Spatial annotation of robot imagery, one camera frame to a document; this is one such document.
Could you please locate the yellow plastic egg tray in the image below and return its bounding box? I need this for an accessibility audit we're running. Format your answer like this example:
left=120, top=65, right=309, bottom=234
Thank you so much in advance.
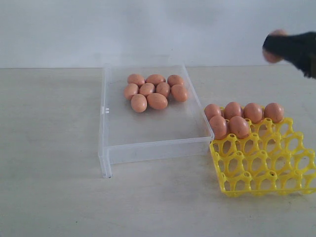
left=209, top=108, right=316, bottom=197

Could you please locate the clear plastic storage box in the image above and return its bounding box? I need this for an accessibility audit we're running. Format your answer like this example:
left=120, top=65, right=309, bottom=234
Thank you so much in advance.
left=98, top=65, right=214, bottom=178

